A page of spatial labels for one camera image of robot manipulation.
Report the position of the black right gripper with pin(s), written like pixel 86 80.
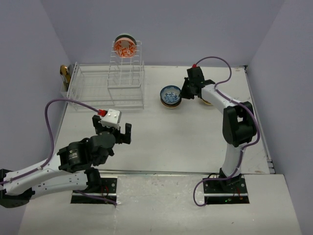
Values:
pixel 184 93

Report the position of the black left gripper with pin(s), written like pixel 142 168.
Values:
pixel 125 138

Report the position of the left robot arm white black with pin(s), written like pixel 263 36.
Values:
pixel 73 167

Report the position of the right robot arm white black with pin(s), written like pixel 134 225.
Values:
pixel 238 127

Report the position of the gold utensil in holder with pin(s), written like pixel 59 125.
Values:
pixel 65 75

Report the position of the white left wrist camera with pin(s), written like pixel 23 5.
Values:
pixel 111 119

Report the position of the white wire dish rack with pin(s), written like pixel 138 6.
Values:
pixel 119 84

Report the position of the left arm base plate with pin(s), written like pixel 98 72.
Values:
pixel 105 193

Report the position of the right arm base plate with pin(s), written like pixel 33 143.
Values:
pixel 223 193

